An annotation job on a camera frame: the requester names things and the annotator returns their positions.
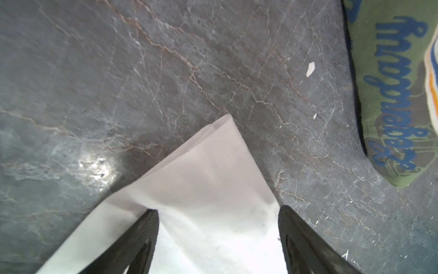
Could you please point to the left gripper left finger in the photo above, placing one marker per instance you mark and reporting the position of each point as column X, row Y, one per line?
column 133, row 252

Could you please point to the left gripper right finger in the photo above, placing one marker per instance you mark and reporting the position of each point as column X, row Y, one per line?
column 305, row 251

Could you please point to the white navy tank top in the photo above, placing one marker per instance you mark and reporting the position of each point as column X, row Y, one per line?
column 217, row 214

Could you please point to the green tank top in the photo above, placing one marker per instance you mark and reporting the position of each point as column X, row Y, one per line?
column 394, row 53

